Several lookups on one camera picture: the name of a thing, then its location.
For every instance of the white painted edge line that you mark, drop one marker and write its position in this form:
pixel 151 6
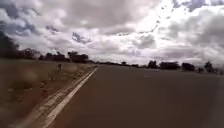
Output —
pixel 68 99

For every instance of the row of dark trees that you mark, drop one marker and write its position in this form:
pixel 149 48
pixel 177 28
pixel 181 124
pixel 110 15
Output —
pixel 76 57

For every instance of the short roadside post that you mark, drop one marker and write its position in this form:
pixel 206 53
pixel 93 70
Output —
pixel 59 66

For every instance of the grey asphalt road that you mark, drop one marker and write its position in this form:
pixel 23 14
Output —
pixel 140 100

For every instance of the brown dirt verge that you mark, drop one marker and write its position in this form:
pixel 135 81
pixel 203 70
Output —
pixel 23 86

